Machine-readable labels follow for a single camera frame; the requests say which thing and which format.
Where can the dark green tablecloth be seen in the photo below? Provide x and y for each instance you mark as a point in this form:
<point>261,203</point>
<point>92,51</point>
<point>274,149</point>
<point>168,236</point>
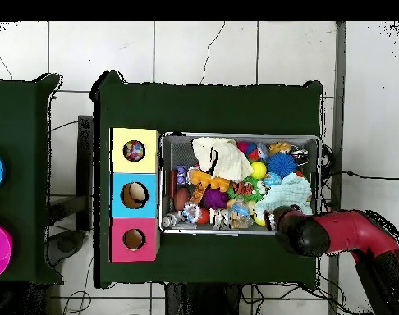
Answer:
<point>202,108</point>
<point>19,115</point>

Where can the globe print ball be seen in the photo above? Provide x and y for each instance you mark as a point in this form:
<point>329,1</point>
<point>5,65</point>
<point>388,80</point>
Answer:
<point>271,179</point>

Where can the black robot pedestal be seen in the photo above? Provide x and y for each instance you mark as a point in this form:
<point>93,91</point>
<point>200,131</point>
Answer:
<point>202,302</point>

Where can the wooden box with three holes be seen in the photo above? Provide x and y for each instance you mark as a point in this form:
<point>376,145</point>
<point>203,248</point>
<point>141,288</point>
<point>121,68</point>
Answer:
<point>117,256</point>

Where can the crumpled clear plastic packet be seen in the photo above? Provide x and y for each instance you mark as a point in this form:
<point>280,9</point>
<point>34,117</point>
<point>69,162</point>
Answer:
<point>190,213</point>

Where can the orange toy building block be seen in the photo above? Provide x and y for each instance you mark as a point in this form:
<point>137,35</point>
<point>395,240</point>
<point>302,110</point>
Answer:
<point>202,179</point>

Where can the blue spiky rubber ball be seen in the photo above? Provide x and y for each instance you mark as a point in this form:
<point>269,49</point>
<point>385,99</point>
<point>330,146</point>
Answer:
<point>281,164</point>

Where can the tiger plush toy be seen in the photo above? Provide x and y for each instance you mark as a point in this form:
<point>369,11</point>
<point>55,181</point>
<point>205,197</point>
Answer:
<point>242,187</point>

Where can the yellow tennis ball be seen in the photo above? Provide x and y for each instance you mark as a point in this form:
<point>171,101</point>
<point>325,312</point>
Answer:
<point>258,170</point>

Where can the cream muslin cloth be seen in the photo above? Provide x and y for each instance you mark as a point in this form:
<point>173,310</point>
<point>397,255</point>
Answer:
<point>229,160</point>

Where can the colourful dotted cloth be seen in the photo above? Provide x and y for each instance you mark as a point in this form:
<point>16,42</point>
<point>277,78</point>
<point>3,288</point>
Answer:
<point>133,151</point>

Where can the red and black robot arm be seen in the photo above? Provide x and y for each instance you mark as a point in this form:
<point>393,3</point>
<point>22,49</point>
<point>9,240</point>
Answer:
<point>350,229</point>

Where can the mint green muslin cloth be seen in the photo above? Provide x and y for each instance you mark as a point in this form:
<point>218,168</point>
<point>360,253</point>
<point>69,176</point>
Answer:
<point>285,193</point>

